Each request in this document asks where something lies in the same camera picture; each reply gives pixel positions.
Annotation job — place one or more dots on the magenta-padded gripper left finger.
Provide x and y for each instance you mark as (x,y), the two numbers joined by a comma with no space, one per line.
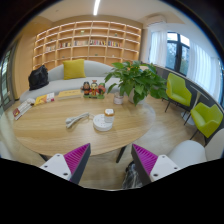
(56,165)

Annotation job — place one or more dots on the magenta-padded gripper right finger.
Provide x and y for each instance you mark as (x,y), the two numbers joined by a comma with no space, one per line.
(163,166)

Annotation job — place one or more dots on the white charger with gold rim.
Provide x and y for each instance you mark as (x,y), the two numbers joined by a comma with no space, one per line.
(109,115)

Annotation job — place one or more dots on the white chair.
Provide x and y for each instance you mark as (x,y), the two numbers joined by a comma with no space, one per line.
(190,151)

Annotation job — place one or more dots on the person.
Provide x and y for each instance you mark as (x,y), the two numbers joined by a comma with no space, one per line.
(131,178)

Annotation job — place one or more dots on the black table leg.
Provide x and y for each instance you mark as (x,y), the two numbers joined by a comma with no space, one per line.
(121,154)

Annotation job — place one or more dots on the round white power strip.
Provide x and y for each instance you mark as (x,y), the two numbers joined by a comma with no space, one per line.
(100,126)

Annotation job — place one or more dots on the lime green armchair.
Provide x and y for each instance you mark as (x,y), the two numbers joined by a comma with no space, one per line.
(206,118)
(177,89)

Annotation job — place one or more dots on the yellow and red booklet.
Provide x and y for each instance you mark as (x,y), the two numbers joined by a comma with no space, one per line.
(44,99)

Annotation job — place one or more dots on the grey sofa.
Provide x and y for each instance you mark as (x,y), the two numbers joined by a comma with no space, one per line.
(63,85)

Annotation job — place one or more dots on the small white and pink jar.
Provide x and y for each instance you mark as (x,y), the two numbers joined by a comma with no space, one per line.
(118,99)

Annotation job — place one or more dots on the colourful three-figure figurine set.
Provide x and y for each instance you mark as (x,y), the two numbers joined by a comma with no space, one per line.
(94,90)

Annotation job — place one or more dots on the black bag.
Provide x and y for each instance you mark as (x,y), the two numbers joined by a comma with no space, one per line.
(38,79)

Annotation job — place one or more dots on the green potted plant, white pot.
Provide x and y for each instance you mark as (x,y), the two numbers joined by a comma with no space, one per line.
(136,81)

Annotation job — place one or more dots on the dark-framed glass door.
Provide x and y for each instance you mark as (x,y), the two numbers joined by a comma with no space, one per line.
(6,83)

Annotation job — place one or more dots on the yellow cushion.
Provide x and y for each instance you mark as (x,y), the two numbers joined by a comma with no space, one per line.
(74,69)

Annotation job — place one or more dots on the white sheer curtain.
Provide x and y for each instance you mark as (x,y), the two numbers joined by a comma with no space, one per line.
(201,68)
(157,48)

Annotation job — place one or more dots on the dark-framed window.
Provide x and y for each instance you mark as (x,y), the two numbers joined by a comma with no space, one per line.
(176,53)

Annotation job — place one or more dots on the white air conditioner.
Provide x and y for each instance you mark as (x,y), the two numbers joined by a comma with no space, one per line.
(156,20)

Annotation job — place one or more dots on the long ceiling light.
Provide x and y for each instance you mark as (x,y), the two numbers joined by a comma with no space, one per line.
(96,7)

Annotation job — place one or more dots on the wooden wall shelf unit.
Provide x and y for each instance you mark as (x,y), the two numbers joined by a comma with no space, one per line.
(86,43)

